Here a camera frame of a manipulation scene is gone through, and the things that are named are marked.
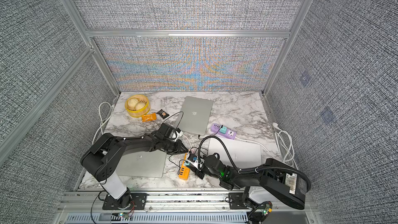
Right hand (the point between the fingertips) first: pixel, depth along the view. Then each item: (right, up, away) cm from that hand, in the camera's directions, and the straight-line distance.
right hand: (189, 158), depth 80 cm
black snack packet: (-19, +22, +26) cm, 39 cm away
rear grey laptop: (+3, +21, +26) cm, 33 cm away
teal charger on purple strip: (+20, +13, +10) cm, 26 cm away
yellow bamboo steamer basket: (-39, +23, +24) cm, 52 cm away
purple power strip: (+24, +10, +14) cm, 30 cm away
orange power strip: (-3, -7, +1) cm, 7 cm away
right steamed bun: (-34, +28, +23) cm, 50 cm away
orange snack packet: (-27, +20, +23) cm, 41 cm away
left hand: (0, +2, +7) cm, 7 cm away
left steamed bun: (-40, +30, +26) cm, 56 cm away
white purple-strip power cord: (+59, +5, +17) cm, 62 cm away
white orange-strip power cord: (-55, +19, +23) cm, 63 cm away
